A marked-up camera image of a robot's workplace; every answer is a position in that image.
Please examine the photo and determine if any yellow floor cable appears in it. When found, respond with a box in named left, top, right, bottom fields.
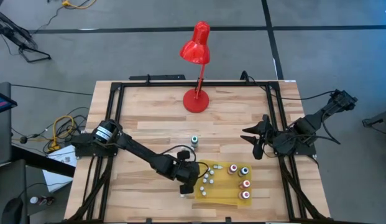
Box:
left=61, top=0, right=98, bottom=9

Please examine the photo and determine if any black computer mouse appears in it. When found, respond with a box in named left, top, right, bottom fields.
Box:
left=0, top=197, right=25, bottom=224

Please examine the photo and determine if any laptop with lit screen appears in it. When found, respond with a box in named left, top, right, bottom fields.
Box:
left=0, top=89, right=18, bottom=116

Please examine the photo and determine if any white paper box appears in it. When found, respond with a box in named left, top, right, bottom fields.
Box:
left=42, top=144, right=79, bottom=193

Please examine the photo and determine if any yellow translucent plastic bin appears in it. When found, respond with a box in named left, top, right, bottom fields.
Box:
left=194, top=159, right=254, bottom=207

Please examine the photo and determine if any red desk lamp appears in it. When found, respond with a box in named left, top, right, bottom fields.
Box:
left=179, top=21, right=211, bottom=114

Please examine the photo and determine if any grey stand leg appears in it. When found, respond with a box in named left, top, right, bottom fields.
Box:
left=362, top=108, right=386, bottom=128

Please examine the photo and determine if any black power strip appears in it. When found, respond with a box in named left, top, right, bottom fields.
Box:
left=129, top=73, right=186, bottom=82

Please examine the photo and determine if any black aluminium table frame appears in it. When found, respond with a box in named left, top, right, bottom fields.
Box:
left=65, top=80, right=332, bottom=224

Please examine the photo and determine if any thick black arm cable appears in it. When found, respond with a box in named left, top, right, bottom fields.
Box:
left=241, top=70, right=336, bottom=102

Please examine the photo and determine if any spare dropper bottle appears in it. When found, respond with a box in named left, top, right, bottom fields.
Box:
left=29, top=195, right=56, bottom=207

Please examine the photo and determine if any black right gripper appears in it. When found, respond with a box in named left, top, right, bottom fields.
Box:
left=240, top=113, right=295, bottom=161

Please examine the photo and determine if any black side table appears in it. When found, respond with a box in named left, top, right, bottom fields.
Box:
left=0, top=81, right=13, bottom=169

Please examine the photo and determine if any coiled yellow cable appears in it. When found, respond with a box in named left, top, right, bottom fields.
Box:
left=48, top=114, right=76, bottom=152

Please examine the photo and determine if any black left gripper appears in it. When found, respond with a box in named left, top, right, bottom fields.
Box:
left=173, top=161, right=201, bottom=195

